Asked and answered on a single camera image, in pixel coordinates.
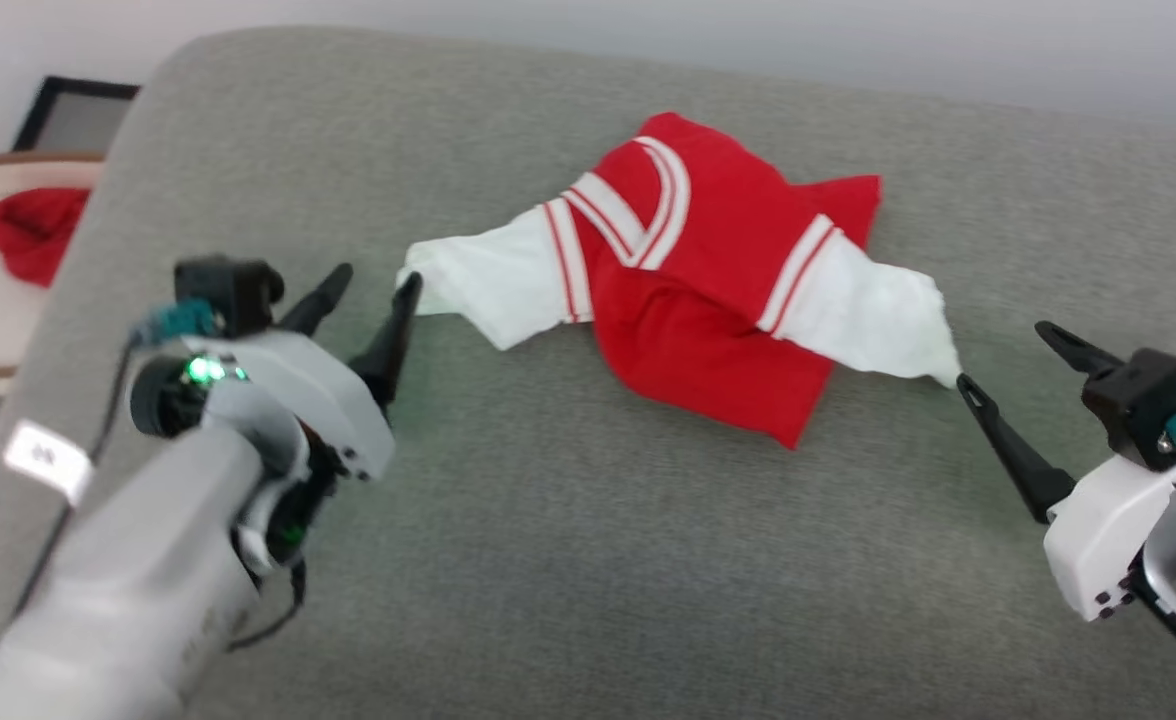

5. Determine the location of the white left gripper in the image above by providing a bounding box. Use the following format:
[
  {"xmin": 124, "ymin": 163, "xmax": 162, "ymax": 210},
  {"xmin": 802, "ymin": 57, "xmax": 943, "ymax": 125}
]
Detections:
[{"xmin": 183, "ymin": 262, "xmax": 424, "ymax": 481}]

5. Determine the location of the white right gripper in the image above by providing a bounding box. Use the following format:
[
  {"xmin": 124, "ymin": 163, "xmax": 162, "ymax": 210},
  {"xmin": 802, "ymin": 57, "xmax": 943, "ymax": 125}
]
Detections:
[{"xmin": 956, "ymin": 320, "xmax": 1176, "ymax": 623}]

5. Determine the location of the red and white basketball jersey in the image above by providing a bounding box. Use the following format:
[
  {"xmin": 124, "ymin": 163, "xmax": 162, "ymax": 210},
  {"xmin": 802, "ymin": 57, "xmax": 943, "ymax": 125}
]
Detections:
[{"xmin": 396, "ymin": 110, "xmax": 964, "ymax": 451}]

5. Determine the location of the red cloth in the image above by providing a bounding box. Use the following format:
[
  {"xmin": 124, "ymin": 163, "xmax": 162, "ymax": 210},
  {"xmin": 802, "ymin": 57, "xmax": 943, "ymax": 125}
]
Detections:
[{"xmin": 0, "ymin": 187, "xmax": 92, "ymax": 289}]

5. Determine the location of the teal left camera connector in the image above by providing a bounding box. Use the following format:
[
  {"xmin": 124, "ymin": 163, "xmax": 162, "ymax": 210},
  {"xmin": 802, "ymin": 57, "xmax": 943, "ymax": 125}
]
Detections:
[{"xmin": 133, "ymin": 303, "xmax": 219, "ymax": 346}]

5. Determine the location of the thin black left camera cable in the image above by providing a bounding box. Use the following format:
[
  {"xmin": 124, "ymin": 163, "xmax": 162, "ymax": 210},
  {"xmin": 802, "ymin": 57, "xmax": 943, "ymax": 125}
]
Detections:
[{"xmin": 8, "ymin": 325, "xmax": 149, "ymax": 601}]

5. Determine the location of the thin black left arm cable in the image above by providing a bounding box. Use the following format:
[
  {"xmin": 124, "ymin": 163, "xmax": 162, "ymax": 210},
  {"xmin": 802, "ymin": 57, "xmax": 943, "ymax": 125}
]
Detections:
[{"xmin": 228, "ymin": 560, "xmax": 309, "ymax": 651}]

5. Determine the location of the black picture frame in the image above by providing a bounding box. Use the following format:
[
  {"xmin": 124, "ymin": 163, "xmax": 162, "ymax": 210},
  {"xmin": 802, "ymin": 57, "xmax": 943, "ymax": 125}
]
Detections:
[{"xmin": 13, "ymin": 75, "xmax": 141, "ymax": 153}]

